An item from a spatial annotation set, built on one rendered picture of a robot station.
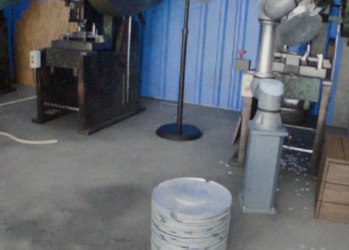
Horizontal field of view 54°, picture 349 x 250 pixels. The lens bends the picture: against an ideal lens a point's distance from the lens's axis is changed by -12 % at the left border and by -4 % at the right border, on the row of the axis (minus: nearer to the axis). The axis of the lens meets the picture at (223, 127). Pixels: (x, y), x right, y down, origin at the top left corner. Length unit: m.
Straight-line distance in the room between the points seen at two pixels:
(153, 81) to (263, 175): 2.54
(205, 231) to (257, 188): 0.68
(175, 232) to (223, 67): 2.75
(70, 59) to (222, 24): 1.59
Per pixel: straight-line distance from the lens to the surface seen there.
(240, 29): 3.74
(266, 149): 1.81
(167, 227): 1.29
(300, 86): 2.34
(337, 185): 1.90
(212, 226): 1.27
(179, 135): 2.88
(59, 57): 3.12
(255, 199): 1.92
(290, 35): 2.26
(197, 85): 3.92
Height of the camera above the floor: 0.97
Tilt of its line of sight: 17 degrees down
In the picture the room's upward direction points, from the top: 5 degrees clockwise
